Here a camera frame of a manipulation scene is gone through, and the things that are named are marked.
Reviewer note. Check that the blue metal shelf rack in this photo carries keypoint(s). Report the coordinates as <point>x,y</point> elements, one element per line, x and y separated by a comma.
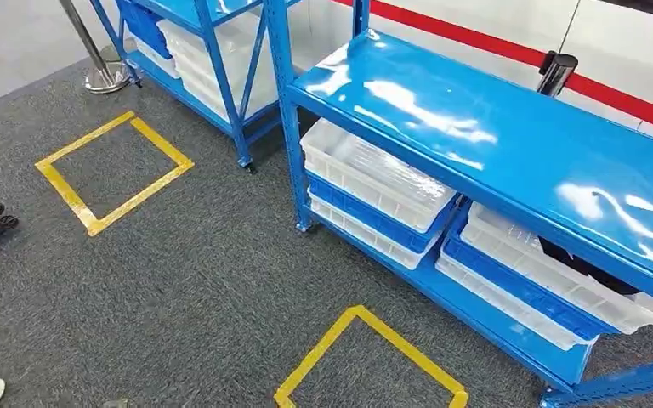
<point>216,62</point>
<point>473,129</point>

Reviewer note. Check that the yellow floor tape square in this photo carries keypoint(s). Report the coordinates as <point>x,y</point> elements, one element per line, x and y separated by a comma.
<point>73,202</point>
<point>405,349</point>

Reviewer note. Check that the red barrier belt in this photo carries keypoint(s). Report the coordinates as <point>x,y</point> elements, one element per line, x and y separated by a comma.
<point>630,104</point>

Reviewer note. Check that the white car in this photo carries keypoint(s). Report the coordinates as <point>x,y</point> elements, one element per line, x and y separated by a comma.
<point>614,48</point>

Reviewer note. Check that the chrome stanchion post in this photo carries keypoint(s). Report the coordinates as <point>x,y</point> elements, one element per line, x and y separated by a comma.
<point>107,79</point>

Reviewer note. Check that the black barrier post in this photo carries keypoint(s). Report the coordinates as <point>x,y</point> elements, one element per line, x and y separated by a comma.
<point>557,76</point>

